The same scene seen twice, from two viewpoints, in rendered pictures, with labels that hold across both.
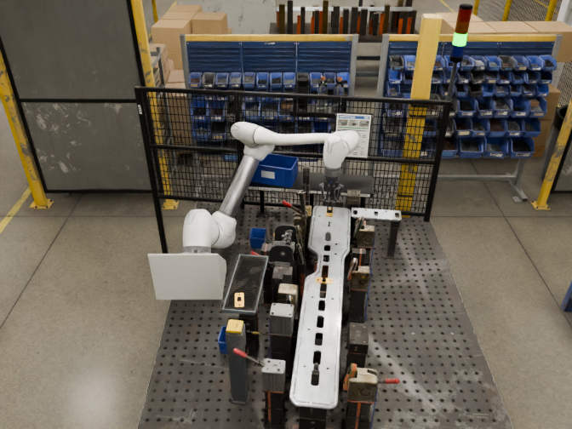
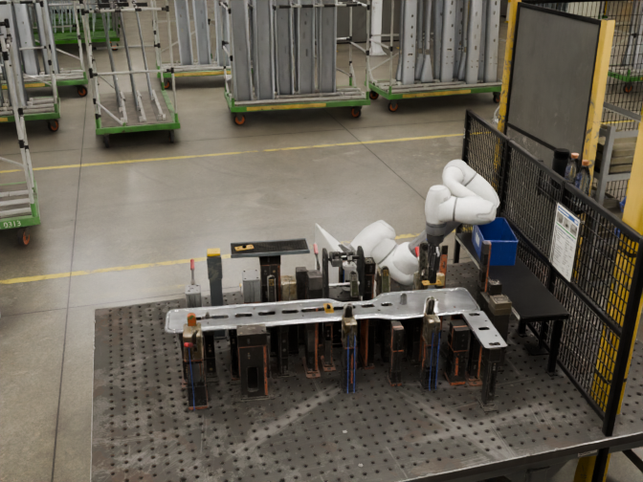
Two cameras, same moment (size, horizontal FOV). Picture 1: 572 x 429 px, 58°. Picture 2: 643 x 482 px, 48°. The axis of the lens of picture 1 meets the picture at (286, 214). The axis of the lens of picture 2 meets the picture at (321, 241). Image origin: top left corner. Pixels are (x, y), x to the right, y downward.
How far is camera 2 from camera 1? 3.08 m
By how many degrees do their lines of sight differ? 64
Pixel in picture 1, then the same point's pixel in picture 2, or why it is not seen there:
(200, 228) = (365, 234)
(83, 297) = not seen: hidden behind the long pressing
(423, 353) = (314, 441)
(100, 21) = (574, 61)
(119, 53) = (577, 100)
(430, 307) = (399, 444)
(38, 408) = not seen: hidden behind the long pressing
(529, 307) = not seen: outside the picture
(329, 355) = (224, 322)
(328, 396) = (176, 326)
